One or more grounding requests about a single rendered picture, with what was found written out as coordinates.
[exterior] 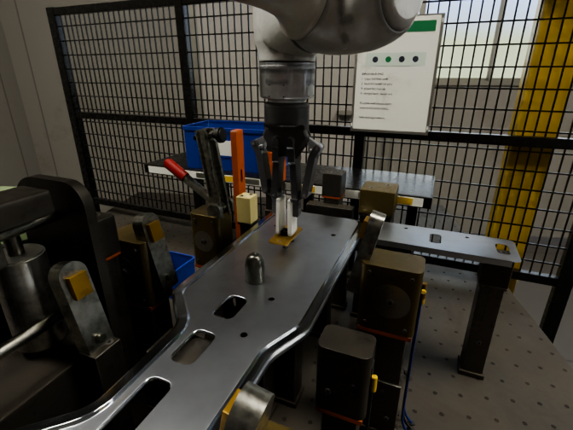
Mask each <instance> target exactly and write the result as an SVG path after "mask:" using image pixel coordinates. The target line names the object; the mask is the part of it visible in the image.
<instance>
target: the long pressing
mask: <svg viewBox="0 0 573 430"><path fill-rule="evenodd" d="M274 225H276V214H273V213H272V212H271V213H269V214H268V215H267V216H266V217H264V218H263V219H261V220H260V221H259V222H258V223H256V224H255V225H254V226H252V227H251V228H250V229H249V230H248V231H247V232H245V233H244V234H243V235H241V236H240V237H239V238H238V239H236V240H235V241H233V242H232V243H231V244H230V245H228V246H227V247H226V248H224V249H223V250H222V251H221V252H220V253H219V254H217V255H216V256H215V257H214V258H212V259H211V260H210V261H208V262H207V263H206V264H204V265H203V266H202V267H200V268H199V269H198V270H197V271H195V273H193V274H192V275H191V276H189V277H188V278H187V279H186V280H184V281H183V282H182V283H180V284H179V285H178V286H177V287H176V288H175V289H174V291H173V293H172V296H171V298H172V304H173V309H174V313H175V318H176V324H175V326H174V328H173V329H172V330H171V331H170V333H168V335H166V337H164V338H163V339H162V340H161V341H160V342H159V343H158V344H157V345H156V346H155V347H154V348H153V349H151V350H150V351H149V352H148V353H147V354H146V355H145V356H144V357H143V358H142V359H141V360H140V361H138V362H137V363H136V364H135V365H134V366H133V367H132V368H131V369H130V370H129V371H128V372H127V373H125V374H124V375H123V376H122V377H121V378H120V379H119V380H118V381H117V382H116V383H115V384H114V385H112V386H111V387H110V388H109V389H108V390H107V391H106V392H105V393H104V394H103V395H101V396H100V397H99V398H98V399H97V400H95V401H94V402H92V403H91V404H88V405H86V406H84V407H83V408H81V409H78V410H74V411H73V412H69V413H66V414H64V415H58V416H55V417H52V418H49V419H46V420H43V421H38V422H35V423H32V424H29V425H25V426H23V427H19V428H16V429H15V430H102V429H103V428H104V427H105V426H106V425H107V424H108V423H109V422H110V421H111V420H112V419H113V418H114V417H115V416H116V415H117V414H118V413H119V412H120V411H121V410H122V409H123V408H124V407H125V406H126V405H127V404H128V403H129V402H130V401H131V400H132V399H133V398H134V397H135V396H136V395H137V394H138V393H139V391H140V390H141V389H142V388H143V387H144V386H145V385H146V384H148V383H149V382H150V381H159V382H162V383H164V384H166V385H168V386H169V387H170V390H169V391H168V393H167V394H166V395H165V396H164V397H163V398H162V399H161V400H160V401H159V402H158V403H157V404H156V406H155V407H154V408H153V409H152V410H151V411H150V413H149V414H148V415H147V416H146V417H145V418H144V420H143V421H142V422H141V423H140V424H139V425H138V427H137V428H136V429H135V430H219V428H220V423H221V418H222V413H223V409H224V408H225V406H226V405H227V403H228V402H229V400H230V399H231V398H232V396H233V395H234V393H235V391H236V390H237V389H238V388H239V389H240V390H241V389H242V387H243V386H244V385H245V384H246V383H247V382H248V381H251V382H253V383H255V384H258V383H259V382H260V380H261V379H262V377H263V375H264V373H265V371H266V370H267V368H268V367H269V366H270V365H271V364H272V363H273V362H274V361H275V360H276V359H277V358H278V357H279V356H281V355H282V354H284V353H285V352H287V351H288V350H290V349H291V348H293V347H294V346H295V345H296V344H298V343H299V342H301V341H302V340H304V339H305V338H306V337H307V336H308V335H309V334H310V332H311V330H312V328H313V327H314V325H315V322H316V321H317V319H318V317H319V316H320V314H321V311H322V309H323V307H324V306H325V304H326V303H327V300H328V298H329V296H330V294H331V292H332V291H333V289H334V287H335V285H336V283H337V281H338V279H339V278H340V276H341V274H342V272H343V270H344V268H345V266H346V265H347V263H348V261H349V259H350V256H351V254H352V253H353V251H354V250H355V248H356V245H357V243H358V242H359V240H360V238H359V237H358V236H359V234H360V231H361V228H362V222H360V221H358V220H355V219H352V218H341V217H335V216H329V215H324V214H318V213H312V212H301V214H300V216H299V217H298V218H297V227H301V228H303V229H302V231H301V232H300V233H299V234H298V235H297V236H296V237H295V238H294V239H293V240H294V242H290V243H289V245H287V246H288V248H283V246H282V245H276V244H272V243H269V239H270V238H272V237H273V236H274V235H275V234H276V233H275V230H276V226H274ZM332 235H335V236H332ZM253 252H255V253H260V254H261V255H262V257H263V261H264V266H265V282H264V283H262V284H260V285H250V284H247V283H246V277H245V262H246V257H247V255H248V254H250V253H253ZM232 298H236V299H242V300H244V301H245V302H246V303H245V304H244V305H243V306H242V308H241V309H240V310H239V311H238V312H237V313H236V315H235V316H234V317H232V318H229V319H226V318H222V317H217V316H215V313H216V312H217V311H218V310H219V308H220V307H221V306H222V305H223V304H224V303H225V302H226V301H227V300H228V299H232ZM270 298H274V299H275V300H273V301H270V300H269V299H270ZM198 333H202V334H208V335H210V336H212V337H213V338H214V340H213V341H212V342H211V344H210V345H209V346H208V347H207V348H206V349H205V350H204V351H203V352H202V353H201V354H200V356H199V357H198V358H197V359H196V360H195V361H194V362H193V363H191V364H182V363H179V362H176V361H174V360H173V359H172V358H173V357H174V355H175V354H176V353H177V352H178V351H179V350H180V349H181V348H182V347H183V346H184V345H185V344H186V343H187V342H188V341H189V340H190V339H191V338H192V337H193V336H194V335H195V334H198ZM243 333H246V334H247V337H240V335H241V334H243Z"/></svg>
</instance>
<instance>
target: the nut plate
mask: <svg viewBox="0 0 573 430"><path fill-rule="evenodd" d="M302 229H303V228H301V227H297V231H296V232H295V233H294V234H293V235H292V236H288V235H287V225H286V228H283V229H282V230H281V232H280V234H275V235H274V236H273V237H272V238H270V239H269V243H272V244H276V245H282V246H287V245H289V243H290V242H291V241H292V240H293V239H294V238H295V237H296V236H297V235H298V234H299V233H300V232H301V231H302Z"/></svg>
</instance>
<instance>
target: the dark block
mask: <svg viewBox="0 0 573 430"><path fill-rule="evenodd" d="M96 216H97V220H98V224H99V228H100V232H101V239H102V244H103V248H104V252H105V256H106V261H107V268H108V272H109V276H110V280H111V284H112V289H113V296H114V300H115V305H116V308H117V313H118V317H119V324H120V328H121V330H120V331H119V332H118V333H117V334H115V335H114V337H117V338H120V340H121V345H122V348H123V353H124V360H125V364H126V368H127V372H128V371H129V370H130V369H131V368H132V367H133V366H134V365H135V364H136V363H137V362H138V361H139V360H138V356H137V351H136V343H135V339H134V334H133V329H132V325H131V320H130V313H129V308H128V304H127V299H126V295H125V290H124V283H123V278H122V273H121V269H120V264H119V256H118V255H119V254H121V252H120V250H121V248H120V244H119V236H118V231H117V226H116V222H115V217H114V215H113V214H110V213H105V212H96ZM130 408H131V412H132V416H133V420H134V424H135V428H137V427H138V425H139V424H140V423H141V422H142V421H143V420H144V418H145V417H146V416H147V415H148V414H149V412H148V404H147V400H146V395H145V390H144V387H143V388H142V389H141V390H140V391H139V393H138V394H137V395H136V396H135V397H134V398H133V399H132V400H131V401H130Z"/></svg>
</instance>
